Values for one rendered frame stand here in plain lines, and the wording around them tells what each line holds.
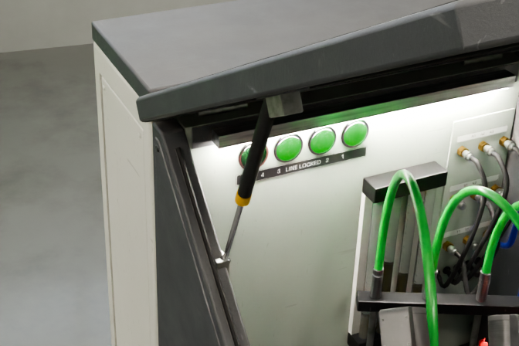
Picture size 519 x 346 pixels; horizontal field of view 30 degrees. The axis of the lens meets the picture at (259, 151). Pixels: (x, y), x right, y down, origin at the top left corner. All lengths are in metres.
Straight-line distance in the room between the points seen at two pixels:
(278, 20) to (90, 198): 2.39
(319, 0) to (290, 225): 0.42
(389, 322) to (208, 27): 0.67
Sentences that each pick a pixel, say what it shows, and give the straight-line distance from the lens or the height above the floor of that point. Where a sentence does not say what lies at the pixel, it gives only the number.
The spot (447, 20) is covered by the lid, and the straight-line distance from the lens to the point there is 0.69.
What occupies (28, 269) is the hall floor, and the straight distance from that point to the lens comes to 3.59.
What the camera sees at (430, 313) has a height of 1.34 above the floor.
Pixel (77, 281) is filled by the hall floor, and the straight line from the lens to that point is 3.51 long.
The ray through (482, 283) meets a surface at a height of 1.14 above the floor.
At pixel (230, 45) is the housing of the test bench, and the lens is 1.55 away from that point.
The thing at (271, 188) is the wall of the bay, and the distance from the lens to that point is 1.53.
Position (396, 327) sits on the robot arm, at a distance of 1.14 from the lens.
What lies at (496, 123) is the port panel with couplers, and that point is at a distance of 1.73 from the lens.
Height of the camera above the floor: 2.12
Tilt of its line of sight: 30 degrees down
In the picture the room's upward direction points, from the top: 2 degrees clockwise
